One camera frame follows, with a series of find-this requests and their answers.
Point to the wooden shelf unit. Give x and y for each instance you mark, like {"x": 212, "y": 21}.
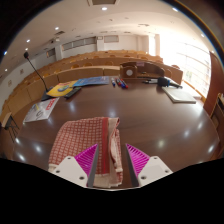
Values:
{"x": 218, "y": 113}

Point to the white printed poster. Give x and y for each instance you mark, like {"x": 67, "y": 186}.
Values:
{"x": 40, "y": 110}

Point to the red checked towel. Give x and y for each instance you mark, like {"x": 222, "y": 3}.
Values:
{"x": 80, "y": 140}

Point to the black tabletop device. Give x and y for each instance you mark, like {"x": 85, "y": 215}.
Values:
{"x": 165, "y": 82}

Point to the blue booklet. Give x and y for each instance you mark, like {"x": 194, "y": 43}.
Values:
{"x": 93, "y": 81}

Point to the black remote control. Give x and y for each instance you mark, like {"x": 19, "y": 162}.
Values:
{"x": 72, "y": 92}

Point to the red marker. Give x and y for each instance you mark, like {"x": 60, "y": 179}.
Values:
{"x": 118, "y": 82}

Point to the ceiling air vent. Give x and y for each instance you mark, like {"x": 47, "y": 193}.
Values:
{"x": 103, "y": 2}

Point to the grey closed laptop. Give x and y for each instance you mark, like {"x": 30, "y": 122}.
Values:
{"x": 179, "y": 95}

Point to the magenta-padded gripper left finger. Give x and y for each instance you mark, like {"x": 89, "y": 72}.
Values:
{"x": 68, "y": 168}

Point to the black gooseneck microphone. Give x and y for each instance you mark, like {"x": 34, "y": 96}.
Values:
{"x": 46, "y": 95}

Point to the wooden lecture hall benches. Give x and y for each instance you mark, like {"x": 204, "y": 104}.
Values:
{"x": 80, "y": 72}

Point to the ceiling spot lights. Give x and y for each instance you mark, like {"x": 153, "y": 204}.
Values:
{"x": 104, "y": 8}

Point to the large bright windows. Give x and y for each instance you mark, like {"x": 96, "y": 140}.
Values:
{"x": 186, "y": 60}

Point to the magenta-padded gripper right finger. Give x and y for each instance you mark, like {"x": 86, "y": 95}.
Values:
{"x": 153, "y": 168}

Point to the blue marker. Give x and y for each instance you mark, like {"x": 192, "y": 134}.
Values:
{"x": 113, "y": 82}
{"x": 124, "y": 84}

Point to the wooden desk organizer box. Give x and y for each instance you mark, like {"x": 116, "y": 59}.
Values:
{"x": 130, "y": 71}

